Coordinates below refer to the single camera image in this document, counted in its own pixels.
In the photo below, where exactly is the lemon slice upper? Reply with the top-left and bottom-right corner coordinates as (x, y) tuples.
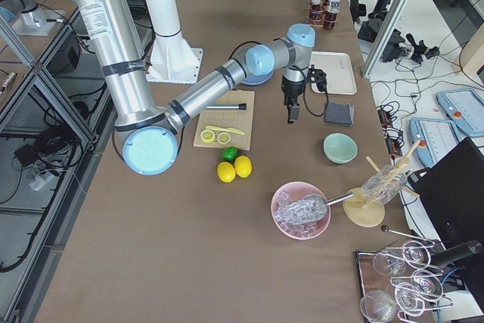
(200, 129), (216, 144)

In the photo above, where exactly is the blue teach pendant far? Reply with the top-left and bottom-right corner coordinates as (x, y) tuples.
(436, 89), (483, 138)

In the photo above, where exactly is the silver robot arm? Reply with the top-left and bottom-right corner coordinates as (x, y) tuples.
(71, 0), (315, 175)

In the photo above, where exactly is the green bowl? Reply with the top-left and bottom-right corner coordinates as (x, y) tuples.
(323, 133), (358, 164)

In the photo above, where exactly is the wooden cutting board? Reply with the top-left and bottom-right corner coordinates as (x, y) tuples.
(193, 90), (255, 151)

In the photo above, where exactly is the grey folded cloth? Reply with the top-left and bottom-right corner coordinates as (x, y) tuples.
(324, 101), (355, 127)

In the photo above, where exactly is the wine glass rack tray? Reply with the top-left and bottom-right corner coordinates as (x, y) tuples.
(355, 240), (453, 322)

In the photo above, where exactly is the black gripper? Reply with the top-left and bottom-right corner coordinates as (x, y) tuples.
(281, 66), (327, 123)

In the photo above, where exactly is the copper wire bottle rack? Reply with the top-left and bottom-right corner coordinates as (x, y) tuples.
(306, 0), (340, 30)

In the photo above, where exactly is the lemon slice lower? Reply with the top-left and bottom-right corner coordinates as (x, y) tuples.
(216, 132), (231, 145)

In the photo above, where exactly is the metal ice scoop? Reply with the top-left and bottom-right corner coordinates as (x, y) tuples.
(287, 192), (354, 225)

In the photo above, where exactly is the blue plate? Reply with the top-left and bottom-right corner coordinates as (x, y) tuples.
(241, 72), (273, 86)

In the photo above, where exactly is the lemon slice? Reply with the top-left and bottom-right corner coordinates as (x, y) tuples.
(200, 129), (216, 144)
(216, 132), (231, 145)

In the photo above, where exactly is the black laptop monitor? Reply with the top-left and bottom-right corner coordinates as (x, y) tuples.
(410, 137), (483, 246)

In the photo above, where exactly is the tea bottle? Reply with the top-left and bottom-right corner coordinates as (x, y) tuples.
(307, 0), (325, 26)
(323, 0), (340, 30)

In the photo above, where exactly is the wooden cup stand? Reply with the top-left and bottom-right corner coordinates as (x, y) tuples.
(343, 140), (423, 228)

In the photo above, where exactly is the aluminium frame post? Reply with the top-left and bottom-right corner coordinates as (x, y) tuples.
(361, 0), (408, 79)

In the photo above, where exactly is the blue teach pendant near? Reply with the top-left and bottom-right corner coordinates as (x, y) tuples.
(408, 117), (462, 167)

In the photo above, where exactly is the yellow plastic knife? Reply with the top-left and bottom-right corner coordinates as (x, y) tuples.
(206, 125), (245, 135)

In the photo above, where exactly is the blue teach pendant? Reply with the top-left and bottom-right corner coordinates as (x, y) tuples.
(408, 117), (462, 167)
(436, 89), (483, 138)

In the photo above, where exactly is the tea bottle middle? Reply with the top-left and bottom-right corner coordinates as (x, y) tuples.
(307, 0), (325, 26)

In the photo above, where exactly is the green lime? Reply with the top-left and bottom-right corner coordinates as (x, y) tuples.
(222, 147), (238, 162)

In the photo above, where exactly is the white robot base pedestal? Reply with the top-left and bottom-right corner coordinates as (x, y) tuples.
(145, 0), (203, 84)

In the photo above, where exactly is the yellow lemon left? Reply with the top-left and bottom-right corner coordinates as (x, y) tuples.
(217, 161), (236, 183)

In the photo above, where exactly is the cream rabbit tray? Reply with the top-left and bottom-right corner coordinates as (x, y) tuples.
(311, 51), (357, 95)

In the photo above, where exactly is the tea bottle front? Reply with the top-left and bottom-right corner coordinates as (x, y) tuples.
(323, 0), (340, 30)

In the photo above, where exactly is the pink bowl of ice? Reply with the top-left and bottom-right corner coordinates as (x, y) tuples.
(271, 182), (331, 240)

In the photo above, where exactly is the yellow lemon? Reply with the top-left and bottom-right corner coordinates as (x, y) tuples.
(217, 161), (236, 183)
(234, 155), (253, 179)

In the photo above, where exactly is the yellow lemon right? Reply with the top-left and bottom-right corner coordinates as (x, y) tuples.
(234, 155), (253, 179)

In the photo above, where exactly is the clear glass mug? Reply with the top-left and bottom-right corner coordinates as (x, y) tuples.
(362, 165), (408, 205)

